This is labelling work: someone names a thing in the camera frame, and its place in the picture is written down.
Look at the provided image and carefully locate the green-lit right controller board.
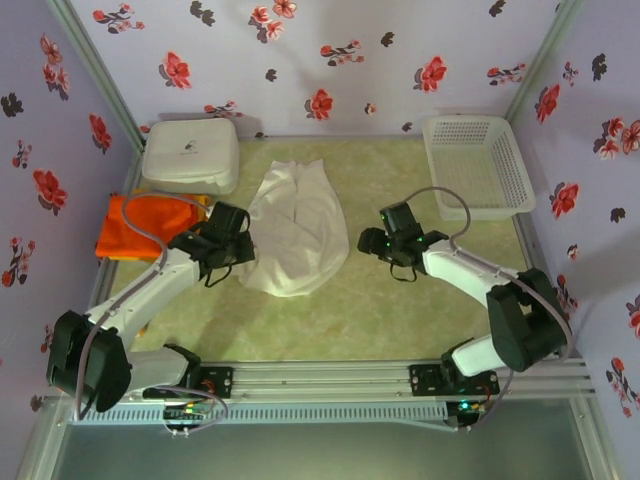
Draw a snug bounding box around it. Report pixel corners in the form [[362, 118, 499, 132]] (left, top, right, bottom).
[[448, 397, 487, 431]]

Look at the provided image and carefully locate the grey right arm cable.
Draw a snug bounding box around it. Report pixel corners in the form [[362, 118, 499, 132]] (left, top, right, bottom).
[[407, 186, 574, 431]]

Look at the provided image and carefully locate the white perforated plastic basket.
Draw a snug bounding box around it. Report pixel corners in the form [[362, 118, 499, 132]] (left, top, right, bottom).
[[421, 115, 538, 222]]

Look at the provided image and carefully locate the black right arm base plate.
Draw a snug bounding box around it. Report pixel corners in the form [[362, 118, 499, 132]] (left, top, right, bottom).
[[408, 363, 500, 401]]

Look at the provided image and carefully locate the grey left arm cable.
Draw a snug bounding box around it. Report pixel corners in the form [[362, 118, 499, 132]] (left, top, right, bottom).
[[74, 191, 211, 421]]

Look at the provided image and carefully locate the white t-shirt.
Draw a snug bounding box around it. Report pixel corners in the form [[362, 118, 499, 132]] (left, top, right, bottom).
[[238, 158, 350, 298]]

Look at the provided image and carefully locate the green-lit controller board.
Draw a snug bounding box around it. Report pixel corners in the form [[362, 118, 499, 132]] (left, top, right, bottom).
[[448, 397, 487, 431], [163, 403, 212, 422]]

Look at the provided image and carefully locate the white zippered storage case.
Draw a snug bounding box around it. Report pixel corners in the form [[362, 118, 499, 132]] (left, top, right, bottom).
[[141, 118, 240, 196]]

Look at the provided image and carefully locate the white slotted cable duct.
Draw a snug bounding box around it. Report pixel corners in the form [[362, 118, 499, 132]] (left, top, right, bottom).
[[69, 399, 449, 426]]

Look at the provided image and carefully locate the green-lit left controller board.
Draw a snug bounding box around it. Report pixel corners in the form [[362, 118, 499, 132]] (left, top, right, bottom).
[[163, 403, 212, 422]]

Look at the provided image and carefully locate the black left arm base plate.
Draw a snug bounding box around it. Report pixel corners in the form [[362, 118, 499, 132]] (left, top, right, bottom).
[[199, 366, 235, 399]]

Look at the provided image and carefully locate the yellow t-shirt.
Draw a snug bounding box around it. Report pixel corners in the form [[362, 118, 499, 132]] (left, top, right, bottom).
[[99, 192, 210, 264]]

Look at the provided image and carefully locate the orange t-shirt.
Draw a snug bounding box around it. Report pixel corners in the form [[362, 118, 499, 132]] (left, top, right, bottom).
[[95, 193, 201, 261]]

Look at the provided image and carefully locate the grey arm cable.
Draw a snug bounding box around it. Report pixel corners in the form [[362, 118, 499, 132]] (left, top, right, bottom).
[[74, 191, 211, 421], [407, 186, 574, 431]]

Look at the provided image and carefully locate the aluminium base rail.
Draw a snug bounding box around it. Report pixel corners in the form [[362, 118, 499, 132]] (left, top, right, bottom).
[[199, 362, 596, 401]]

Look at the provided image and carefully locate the aluminium frame post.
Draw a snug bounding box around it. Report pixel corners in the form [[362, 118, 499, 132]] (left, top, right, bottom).
[[44, 0, 146, 151], [504, 0, 586, 126]]

